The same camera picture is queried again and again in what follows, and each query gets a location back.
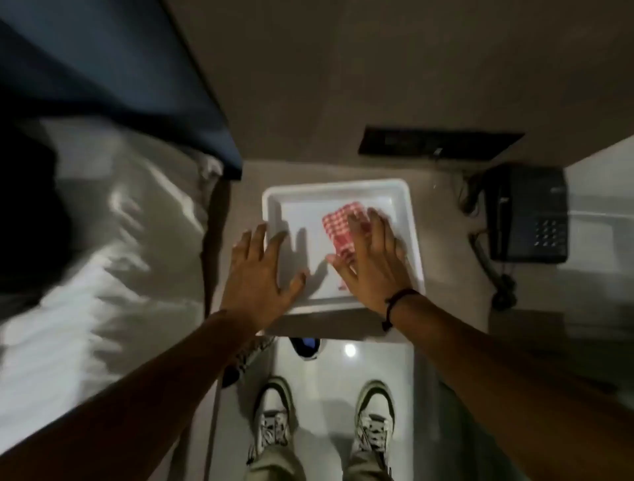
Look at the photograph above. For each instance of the white black-trimmed sneaker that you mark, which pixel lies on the white black-trimmed sneaker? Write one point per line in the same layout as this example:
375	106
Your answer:
272	416
374	416

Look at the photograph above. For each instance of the person's right hand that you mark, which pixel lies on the person's right hand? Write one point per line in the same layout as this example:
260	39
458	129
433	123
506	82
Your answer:
379	272

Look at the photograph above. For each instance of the white sneaker blue insole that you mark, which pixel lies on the white sneaker blue insole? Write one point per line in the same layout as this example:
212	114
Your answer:
304	347

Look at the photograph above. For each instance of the black desk telephone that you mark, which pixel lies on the black desk telephone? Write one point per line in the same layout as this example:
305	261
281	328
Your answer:
520	213

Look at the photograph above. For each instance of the white plastic tray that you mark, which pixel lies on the white plastic tray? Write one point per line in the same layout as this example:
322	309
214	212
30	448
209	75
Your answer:
297	208

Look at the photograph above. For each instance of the white bed duvet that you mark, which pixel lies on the white bed duvet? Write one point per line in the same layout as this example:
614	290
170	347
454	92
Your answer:
99	297

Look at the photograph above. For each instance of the dark blue headboard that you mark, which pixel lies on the dark blue headboard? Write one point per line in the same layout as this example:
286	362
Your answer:
124	74

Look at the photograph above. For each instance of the black wall socket panel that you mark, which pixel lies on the black wall socket panel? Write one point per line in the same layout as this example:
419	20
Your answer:
421	143

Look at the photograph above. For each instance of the red white checkered cloth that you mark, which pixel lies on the red white checkered cloth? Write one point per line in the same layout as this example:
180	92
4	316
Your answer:
337	228

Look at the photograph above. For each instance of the khaki trousers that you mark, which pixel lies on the khaki trousers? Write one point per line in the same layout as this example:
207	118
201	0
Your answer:
272	468

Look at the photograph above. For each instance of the white bed sheet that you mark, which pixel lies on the white bed sheet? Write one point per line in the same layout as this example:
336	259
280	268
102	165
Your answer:
599	238

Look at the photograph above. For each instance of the person's left forearm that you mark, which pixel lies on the person's left forearm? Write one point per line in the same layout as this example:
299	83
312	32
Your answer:
124	406

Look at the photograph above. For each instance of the person's left hand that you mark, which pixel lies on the person's left hand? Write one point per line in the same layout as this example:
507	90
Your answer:
252	287

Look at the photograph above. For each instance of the person's right forearm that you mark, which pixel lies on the person's right forearm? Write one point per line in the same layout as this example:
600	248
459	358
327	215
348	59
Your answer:
495	386

